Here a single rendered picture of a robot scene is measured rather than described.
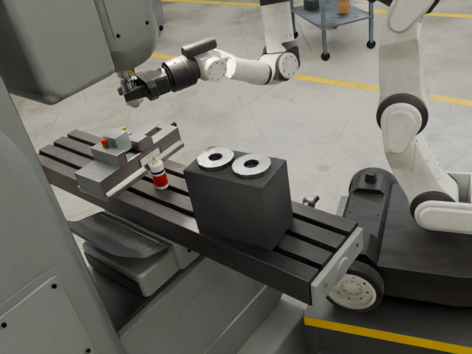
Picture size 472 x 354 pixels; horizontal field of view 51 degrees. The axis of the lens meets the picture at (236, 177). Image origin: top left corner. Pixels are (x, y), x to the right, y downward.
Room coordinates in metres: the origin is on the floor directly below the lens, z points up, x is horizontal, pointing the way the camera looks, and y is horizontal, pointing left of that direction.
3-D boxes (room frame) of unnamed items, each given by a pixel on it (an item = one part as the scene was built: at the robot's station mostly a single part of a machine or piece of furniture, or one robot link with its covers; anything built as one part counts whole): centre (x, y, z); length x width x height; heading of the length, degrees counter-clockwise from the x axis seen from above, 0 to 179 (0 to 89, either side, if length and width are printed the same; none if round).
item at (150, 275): (1.25, 0.23, 0.79); 0.50 x 0.35 x 0.12; 135
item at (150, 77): (1.29, 0.15, 1.23); 0.13 x 0.12 x 0.10; 24
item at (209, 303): (1.27, 0.21, 0.43); 0.80 x 0.30 x 0.60; 135
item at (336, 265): (1.25, 0.23, 0.89); 1.24 x 0.23 x 0.08; 45
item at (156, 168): (1.23, 0.22, 0.98); 0.04 x 0.04 x 0.11
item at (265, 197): (0.98, 0.00, 1.03); 0.22 x 0.12 x 0.20; 53
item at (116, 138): (1.36, 0.34, 1.04); 0.06 x 0.05 x 0.06; 47
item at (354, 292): (1.10, -0.30, 0.50); 0.20 x 0.05 x 0.20; 63
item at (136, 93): (1.22, 0.22, 1.23); 0.06 x 0.02 x 0.03; 114
